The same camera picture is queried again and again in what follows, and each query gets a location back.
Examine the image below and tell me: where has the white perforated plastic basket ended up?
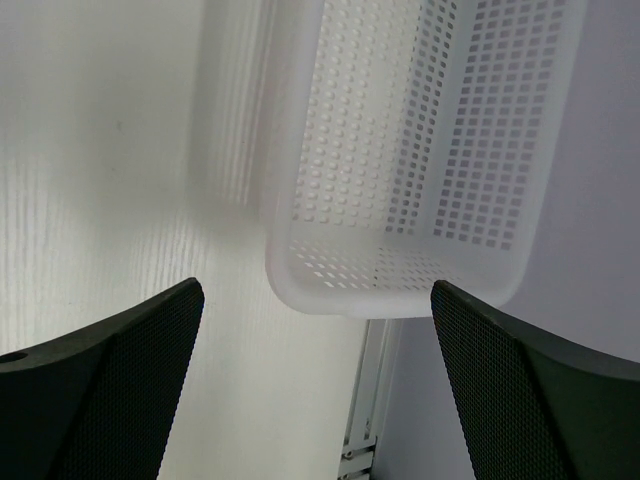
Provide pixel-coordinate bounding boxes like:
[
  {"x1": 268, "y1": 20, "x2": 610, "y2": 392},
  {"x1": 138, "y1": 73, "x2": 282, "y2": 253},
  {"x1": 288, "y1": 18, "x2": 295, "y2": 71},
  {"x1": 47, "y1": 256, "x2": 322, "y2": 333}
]
[{"x1": 258, "y1": 1, "x2": 587, "y2": 319}]

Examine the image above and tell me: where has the right side aluminium rail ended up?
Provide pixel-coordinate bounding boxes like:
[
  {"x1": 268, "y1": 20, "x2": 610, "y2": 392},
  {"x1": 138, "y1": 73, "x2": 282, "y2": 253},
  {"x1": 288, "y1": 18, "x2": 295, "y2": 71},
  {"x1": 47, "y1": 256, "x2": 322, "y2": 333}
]
[{"x1": 337, "y1": 319, "x2": 402, "y2": 479}]

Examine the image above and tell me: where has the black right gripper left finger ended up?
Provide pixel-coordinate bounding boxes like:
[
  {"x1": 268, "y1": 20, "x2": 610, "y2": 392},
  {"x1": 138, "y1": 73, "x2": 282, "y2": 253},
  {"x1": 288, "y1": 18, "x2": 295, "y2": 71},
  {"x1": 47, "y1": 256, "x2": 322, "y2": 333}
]
[{"x1": 1, "y1": 278, "x2": 204, "y2": 479}]

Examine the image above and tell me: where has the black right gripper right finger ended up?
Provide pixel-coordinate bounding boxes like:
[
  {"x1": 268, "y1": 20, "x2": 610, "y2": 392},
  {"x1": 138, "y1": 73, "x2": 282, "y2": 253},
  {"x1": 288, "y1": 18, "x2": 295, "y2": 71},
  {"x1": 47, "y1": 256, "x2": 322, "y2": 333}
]
[{"x1": 431, "y1": 280, "x2": 639, "y2": 479}]

